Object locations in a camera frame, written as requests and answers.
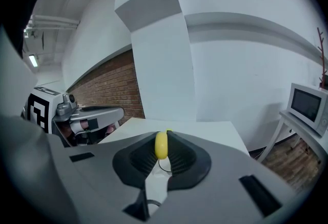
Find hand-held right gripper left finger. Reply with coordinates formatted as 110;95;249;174
48;132;158;224

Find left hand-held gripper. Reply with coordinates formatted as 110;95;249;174
21;86;126;147

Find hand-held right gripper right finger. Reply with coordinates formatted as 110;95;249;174
153;130;302;224

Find yellow plastic brush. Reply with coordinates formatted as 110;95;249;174
154;129;173;160

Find person's left hand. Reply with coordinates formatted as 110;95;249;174
60;119;116;147

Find fluorescent ceiling light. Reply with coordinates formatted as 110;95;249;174
28;54;39;68

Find long white side desk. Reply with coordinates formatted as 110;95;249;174
257;110;328;167

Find white ceiling pipes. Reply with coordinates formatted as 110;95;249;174
24;14;80;39

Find silver microwave oven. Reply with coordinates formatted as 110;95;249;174
286;83;328;138

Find person's black clothing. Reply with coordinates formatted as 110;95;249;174
0;0;56;59

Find brown branch coat rack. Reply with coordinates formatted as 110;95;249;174
317;27;328;90

